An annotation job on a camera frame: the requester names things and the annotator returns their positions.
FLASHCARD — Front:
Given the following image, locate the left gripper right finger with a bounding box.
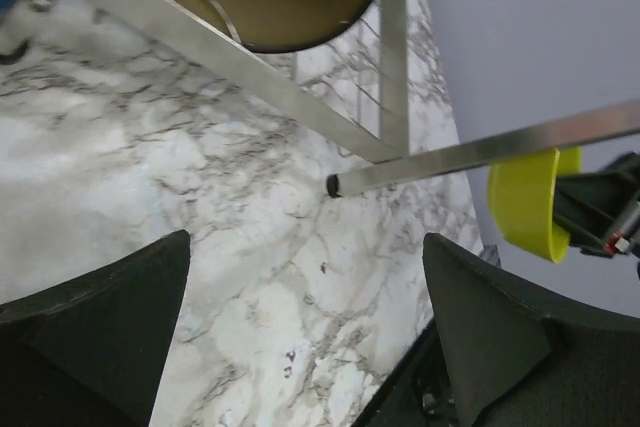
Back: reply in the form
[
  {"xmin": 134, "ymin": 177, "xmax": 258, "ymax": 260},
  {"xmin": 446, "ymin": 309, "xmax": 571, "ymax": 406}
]
[{"xmin": 423, "ymin": 233, "xmax": 639, "ymax": 426}]

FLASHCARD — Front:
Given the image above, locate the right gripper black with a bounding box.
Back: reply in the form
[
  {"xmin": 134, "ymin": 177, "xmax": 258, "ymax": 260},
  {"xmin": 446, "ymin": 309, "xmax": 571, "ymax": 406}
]
[{"xmin": 552, "ymin": 152, "xmax": 639, "ymax": 257}]

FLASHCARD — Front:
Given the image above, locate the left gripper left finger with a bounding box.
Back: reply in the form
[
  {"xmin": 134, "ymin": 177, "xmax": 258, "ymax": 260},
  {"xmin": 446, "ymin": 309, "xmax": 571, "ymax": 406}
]
[{"xmin": 1, "ymin": 230, "xmax": 190, "ymax": 426}]

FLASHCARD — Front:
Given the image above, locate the yellow-green bottom bowl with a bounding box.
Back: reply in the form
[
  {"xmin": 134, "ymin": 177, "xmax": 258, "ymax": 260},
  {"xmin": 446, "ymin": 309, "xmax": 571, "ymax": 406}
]
[{"xmin": 487, "ymin": 147, "xmax": 582, "ymax": 263}]

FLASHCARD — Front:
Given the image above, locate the stainless steel dish rack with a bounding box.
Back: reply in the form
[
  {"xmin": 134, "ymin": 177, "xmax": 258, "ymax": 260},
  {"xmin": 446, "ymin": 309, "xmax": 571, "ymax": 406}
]
[{"xmin": 29, "ymin": 0, "xmax": 640, "ymax": 199}]

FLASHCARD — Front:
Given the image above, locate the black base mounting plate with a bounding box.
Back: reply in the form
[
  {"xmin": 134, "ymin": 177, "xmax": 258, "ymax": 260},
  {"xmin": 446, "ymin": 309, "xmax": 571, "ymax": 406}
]
[{"xmin": 352, "ymin": 321, "xmax": 460, "ymax": 427}]

